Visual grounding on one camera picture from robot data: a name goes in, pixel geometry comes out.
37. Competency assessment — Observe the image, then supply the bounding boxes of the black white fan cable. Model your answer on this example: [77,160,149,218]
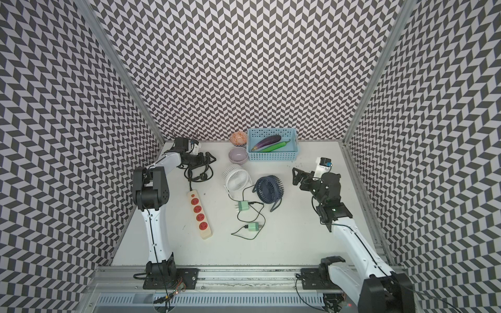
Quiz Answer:
[224,183,259,204]

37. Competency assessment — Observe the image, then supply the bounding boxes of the green adapter of white fan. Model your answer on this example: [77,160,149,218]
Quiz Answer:
[236,201,250,212]

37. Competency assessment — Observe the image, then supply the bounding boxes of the beige red power strip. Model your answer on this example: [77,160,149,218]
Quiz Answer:
[187,190,213,240]

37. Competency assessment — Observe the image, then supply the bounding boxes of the green adapter of navy fan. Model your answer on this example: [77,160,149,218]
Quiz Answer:
[244,222,262,232]

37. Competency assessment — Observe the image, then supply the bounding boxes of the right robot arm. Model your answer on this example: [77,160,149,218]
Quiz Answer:
[292,168,417,312]

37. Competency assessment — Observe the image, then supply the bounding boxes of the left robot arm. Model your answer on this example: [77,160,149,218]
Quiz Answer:
[132,149,217,290]

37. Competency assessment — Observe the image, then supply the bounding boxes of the navy blue desk fan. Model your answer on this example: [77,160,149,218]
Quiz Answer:
[253,175,284,213]

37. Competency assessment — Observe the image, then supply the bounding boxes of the lilac ceramic bowl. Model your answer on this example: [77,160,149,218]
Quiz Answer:
[228,147,249,165]

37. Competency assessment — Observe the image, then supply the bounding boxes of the green chili pepper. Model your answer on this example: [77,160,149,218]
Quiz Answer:
[260,140,290,153]

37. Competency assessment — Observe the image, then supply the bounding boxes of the purple eggplant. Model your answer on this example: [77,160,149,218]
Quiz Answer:
[251,135,281,151]

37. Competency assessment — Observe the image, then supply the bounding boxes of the light blue perforated basket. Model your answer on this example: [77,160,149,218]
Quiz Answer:
[247,128,299,161]

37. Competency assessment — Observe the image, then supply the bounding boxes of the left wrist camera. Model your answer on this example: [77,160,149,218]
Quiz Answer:
[172,137,200,155]

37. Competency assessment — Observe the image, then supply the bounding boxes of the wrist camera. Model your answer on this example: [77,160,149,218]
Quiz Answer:
[314,157,332,178]
[172,137,200,155]

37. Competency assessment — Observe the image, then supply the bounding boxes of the black power strip cord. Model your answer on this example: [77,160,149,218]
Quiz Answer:
[181,154,217,191]

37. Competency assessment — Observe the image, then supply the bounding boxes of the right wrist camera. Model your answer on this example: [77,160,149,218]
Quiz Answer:
[314,157,332,178]

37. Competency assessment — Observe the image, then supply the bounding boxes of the black navy fan cable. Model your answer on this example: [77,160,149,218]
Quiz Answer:
[230,201,267,241]

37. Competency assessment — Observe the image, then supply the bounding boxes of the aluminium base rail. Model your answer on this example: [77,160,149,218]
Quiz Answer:
[83,265,416,313]

